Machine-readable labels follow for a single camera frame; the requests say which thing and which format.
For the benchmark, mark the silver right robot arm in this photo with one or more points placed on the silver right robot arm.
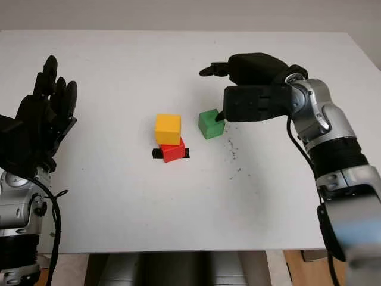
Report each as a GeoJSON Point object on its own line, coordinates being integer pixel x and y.
{"type": "Point", "coordinates": [327, 119]}

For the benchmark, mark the yellow wooden block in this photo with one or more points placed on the yellow wooden block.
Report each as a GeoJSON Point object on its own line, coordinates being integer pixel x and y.
{"type": "Point", "coordinates": [168, 128]}

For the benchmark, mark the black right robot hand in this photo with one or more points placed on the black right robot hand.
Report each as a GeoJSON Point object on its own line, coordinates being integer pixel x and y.
{"type": "Point", "coordinates": [259, 70]}

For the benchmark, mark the black tape strip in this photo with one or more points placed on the black tape strip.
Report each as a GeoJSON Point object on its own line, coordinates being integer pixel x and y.
{"type": "Point", "coordinates": [156, 154]}

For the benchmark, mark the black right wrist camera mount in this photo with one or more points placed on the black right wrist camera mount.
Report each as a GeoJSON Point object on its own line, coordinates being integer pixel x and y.
{"type": "Point", "coordinates": [253, 102]}

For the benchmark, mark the grey robot lower body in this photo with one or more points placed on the grey robot lower body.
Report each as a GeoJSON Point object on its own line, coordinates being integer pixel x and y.
{"type": "Point", "coordinates": [166, 271]}

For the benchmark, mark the green wooden block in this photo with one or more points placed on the green wooden block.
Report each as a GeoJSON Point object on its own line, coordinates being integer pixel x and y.
{"type": "Point", "coordinates": [211, 128]}

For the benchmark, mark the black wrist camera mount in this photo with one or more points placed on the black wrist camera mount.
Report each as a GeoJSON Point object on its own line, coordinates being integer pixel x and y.
{"type": "Point", "coordinates": [7, 140]}
{"type": "Point", "coordinates": [253, 102]}

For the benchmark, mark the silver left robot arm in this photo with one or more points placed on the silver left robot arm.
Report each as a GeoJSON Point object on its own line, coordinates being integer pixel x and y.
{"type": "Point", "coordinates": [18, 205]}

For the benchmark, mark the white table leg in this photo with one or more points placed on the white table leg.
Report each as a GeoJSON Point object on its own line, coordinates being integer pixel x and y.
{"type": "Point", "coordinates": [276, 268]}

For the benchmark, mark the red wooden block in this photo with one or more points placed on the red wooden block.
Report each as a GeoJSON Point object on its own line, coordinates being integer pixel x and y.
{"type": "Point", "coordinates": [174, 152]}

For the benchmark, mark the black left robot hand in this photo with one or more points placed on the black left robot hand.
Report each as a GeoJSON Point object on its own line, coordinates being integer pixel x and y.
{"type": "Point", "coordinates": [38, 125]}

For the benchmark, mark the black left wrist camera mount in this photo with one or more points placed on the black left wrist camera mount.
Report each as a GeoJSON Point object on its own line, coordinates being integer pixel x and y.
{"type": "Point", "coordinates": [7, 140]}

